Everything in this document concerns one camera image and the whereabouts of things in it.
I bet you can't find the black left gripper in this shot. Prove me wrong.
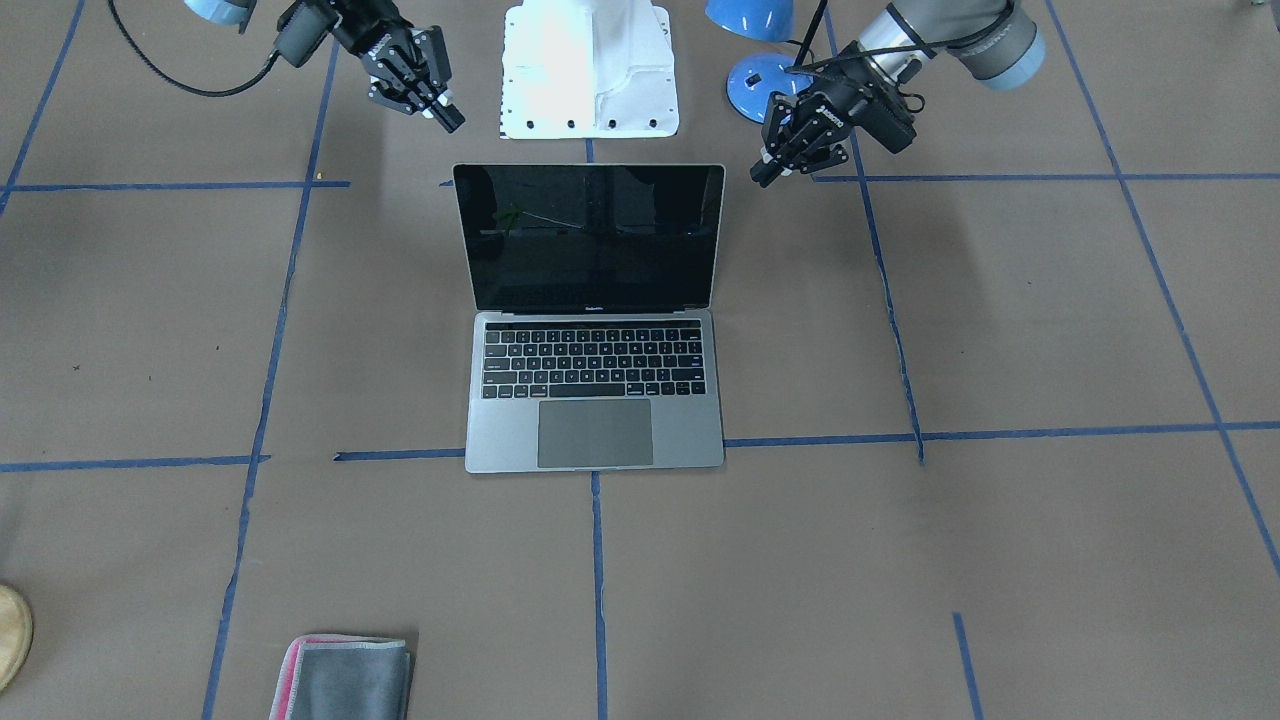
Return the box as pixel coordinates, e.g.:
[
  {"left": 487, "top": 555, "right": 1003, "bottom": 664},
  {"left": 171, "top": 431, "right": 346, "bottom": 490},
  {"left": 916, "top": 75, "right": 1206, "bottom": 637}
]
[{"left": 751, "top": 76, "right": 877, "bottom": 188}]

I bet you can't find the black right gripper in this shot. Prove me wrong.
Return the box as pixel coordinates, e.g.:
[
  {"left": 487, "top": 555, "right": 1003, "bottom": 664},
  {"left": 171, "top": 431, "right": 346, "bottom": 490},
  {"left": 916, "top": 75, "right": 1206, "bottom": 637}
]
[{"left": 330, "top": 1, "right": 466, "bottom": 135}]

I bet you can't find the grey laptop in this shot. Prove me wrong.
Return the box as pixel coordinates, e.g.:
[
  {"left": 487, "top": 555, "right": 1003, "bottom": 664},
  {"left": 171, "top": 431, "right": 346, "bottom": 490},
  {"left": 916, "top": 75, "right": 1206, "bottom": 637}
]
[{"left": 452, "top": 163, "right": 724, "bottom": 474}]

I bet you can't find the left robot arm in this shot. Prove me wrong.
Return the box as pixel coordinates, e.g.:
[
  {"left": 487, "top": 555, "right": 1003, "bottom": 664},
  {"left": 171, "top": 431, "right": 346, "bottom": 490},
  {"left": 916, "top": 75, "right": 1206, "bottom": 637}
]
[{"left": 750, "top": 1, "right": 1047, "bottom": 188}]

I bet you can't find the blue desk lamp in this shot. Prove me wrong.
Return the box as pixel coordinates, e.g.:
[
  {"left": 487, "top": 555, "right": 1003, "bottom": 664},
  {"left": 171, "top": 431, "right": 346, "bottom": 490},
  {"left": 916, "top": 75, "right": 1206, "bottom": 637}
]
[{"left": 703, "top": 1, "right": 828, "bottom": 126}]

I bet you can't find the grey and pink folded cloth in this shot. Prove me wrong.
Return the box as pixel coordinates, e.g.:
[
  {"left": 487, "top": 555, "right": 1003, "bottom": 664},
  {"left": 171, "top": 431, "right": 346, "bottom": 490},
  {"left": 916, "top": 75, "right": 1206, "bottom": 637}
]
[{"left": 268, "top": 634, "right": 413, "bottom": 719}]

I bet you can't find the wooden mug tree stand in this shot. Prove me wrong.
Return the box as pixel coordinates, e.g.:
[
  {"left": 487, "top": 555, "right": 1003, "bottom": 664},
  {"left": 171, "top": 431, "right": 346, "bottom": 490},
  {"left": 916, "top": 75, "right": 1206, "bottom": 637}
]
[{"left": 1, "top": 583, "right": 35, "bottom": 692}]

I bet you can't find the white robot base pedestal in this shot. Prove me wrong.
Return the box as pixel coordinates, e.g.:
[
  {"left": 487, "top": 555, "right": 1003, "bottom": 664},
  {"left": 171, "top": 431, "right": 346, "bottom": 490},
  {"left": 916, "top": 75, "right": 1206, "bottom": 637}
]
[{"left": 499, "top": 1, "right": 680, "bottom": 140}]

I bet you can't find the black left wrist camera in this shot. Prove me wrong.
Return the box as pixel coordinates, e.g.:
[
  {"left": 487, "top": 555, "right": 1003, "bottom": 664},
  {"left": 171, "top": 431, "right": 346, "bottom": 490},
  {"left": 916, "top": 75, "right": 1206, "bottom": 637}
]
[{"left": 850, "top": 94, "right": 916, "bottom": 154}]

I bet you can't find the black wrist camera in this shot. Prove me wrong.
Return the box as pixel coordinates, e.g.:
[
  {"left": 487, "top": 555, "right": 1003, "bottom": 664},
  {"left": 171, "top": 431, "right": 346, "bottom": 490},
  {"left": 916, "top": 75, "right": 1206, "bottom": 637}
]
[
  {"left": 850, "top": 94, "right": 916, "bottom": 154},
  {"left": 274, "top": 1, "right": 339, "bottom": 68}
]

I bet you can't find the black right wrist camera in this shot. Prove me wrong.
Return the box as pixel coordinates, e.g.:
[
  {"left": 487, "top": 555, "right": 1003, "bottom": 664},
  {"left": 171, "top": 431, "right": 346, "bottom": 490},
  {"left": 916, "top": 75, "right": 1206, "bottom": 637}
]
[{"left": 274, "top": 1, "right": 339, "bottom": 68}]

